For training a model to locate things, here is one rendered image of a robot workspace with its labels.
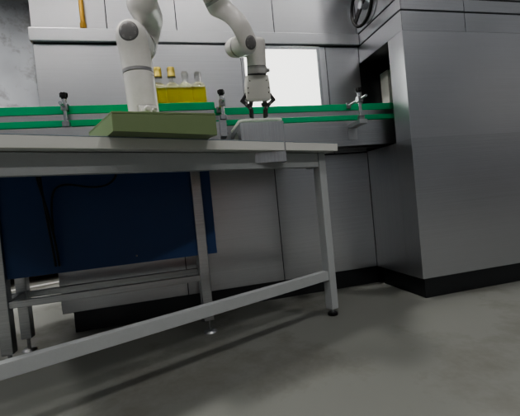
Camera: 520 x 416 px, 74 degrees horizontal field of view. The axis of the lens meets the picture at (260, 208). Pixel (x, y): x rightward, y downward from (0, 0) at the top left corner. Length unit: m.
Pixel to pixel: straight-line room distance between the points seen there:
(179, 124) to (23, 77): 10.55
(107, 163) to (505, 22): 1.96
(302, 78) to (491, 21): 0.94
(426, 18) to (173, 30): 1.19
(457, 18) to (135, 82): 1.53
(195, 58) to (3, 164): 1.10
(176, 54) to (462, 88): 1.38
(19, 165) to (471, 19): 1.97
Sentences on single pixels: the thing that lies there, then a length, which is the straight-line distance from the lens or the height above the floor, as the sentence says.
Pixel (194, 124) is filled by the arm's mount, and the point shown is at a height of 0.78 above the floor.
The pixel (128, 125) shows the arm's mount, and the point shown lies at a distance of 1.02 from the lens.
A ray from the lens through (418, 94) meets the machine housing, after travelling 1.83.
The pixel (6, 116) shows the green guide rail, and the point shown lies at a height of 0.93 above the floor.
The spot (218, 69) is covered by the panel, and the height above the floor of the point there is 1.20.
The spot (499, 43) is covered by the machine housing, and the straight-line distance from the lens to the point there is 2.22.
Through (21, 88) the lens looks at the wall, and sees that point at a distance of 11.44.
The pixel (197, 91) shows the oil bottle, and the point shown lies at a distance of 1.66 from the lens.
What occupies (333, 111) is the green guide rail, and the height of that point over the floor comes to 0.93.
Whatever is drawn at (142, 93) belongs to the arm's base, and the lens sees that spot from 1.18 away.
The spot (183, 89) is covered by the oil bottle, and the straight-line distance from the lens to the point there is 1.66.
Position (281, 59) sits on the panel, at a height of 1.25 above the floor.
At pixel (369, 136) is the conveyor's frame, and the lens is 1.84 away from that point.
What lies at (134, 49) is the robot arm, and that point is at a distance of 1.22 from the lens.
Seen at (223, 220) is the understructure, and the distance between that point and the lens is 1.77.
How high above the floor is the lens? 0.53
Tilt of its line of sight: 1 degrees down
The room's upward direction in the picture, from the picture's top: 5 degrees counter-clockwise
